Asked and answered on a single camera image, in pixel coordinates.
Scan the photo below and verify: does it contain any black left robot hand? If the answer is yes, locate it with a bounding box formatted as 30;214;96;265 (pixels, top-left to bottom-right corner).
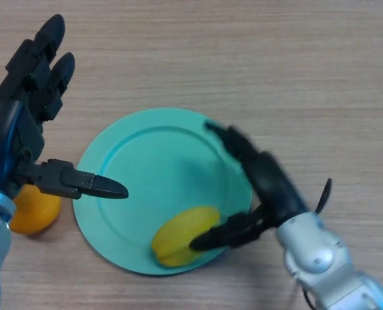
0;14;130;200

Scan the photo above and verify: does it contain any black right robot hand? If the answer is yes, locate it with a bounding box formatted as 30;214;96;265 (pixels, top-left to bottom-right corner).
189;121;310;252

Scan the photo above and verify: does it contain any yellow starfruit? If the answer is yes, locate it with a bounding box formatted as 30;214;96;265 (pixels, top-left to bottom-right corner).
151;206;221;268

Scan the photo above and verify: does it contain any green round plate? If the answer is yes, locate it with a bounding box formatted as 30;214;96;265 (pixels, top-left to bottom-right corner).
72;107;253;278

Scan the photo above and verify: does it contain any orange fruit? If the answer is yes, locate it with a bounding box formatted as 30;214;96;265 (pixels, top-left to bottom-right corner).
9;184;62;235

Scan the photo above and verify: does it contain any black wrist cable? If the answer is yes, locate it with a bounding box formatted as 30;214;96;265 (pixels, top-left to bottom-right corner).
301;178;333;310

